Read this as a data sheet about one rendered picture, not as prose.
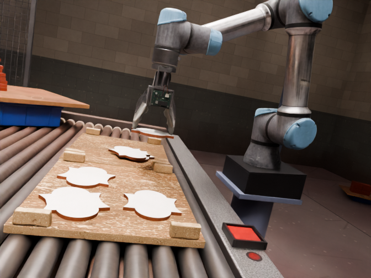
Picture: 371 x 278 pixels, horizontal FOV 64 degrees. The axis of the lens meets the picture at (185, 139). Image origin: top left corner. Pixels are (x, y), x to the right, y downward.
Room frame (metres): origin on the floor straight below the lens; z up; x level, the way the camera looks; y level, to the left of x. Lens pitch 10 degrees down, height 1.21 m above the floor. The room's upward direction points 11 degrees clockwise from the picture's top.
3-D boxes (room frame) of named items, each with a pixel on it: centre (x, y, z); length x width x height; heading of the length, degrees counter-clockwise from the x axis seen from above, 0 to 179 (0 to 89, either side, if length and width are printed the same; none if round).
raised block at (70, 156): (0.85, 0.31, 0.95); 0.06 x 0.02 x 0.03; 102
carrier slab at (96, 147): (1.09, 0.23, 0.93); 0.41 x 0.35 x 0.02; 11
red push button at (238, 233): (0.61, -0.16, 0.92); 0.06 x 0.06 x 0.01; 12
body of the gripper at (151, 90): (0.87, 0.10, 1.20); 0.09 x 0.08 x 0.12; 11
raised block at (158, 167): (0.91, 0.05, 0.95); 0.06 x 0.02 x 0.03; 102
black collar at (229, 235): (0.61, -0.16, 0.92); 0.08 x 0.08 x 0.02; 12
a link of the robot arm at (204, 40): (0.94, 0.02, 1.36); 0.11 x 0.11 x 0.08; 24
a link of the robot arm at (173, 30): (0.88, 0.10, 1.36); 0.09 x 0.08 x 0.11; 114
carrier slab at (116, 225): (0.69, 0.14, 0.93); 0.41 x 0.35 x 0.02; 12
